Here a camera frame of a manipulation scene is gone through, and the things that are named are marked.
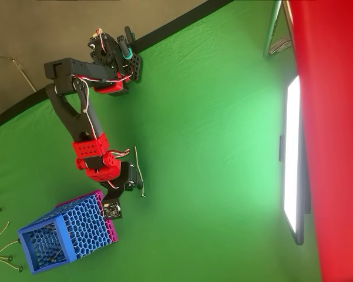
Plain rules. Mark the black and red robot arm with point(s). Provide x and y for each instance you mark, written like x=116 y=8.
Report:
x=85 y=117

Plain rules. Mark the blue lattice basket magenta base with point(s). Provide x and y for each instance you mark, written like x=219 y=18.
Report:
x=85 y=226

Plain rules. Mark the green cloth with black rim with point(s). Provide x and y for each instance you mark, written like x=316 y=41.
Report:
x=208 y=147

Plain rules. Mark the black teal table clamp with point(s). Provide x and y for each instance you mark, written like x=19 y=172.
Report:
x=124 y=44

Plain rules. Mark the thin grey metal rod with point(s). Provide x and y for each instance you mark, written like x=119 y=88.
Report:
x=23 y=73

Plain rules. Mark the black LED light panel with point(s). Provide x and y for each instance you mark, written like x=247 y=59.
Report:
x=290 y=147

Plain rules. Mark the red vertical panel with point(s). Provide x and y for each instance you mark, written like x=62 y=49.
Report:
x=334 y=117

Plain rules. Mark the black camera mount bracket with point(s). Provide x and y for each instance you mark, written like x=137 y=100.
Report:
x=111 y=210

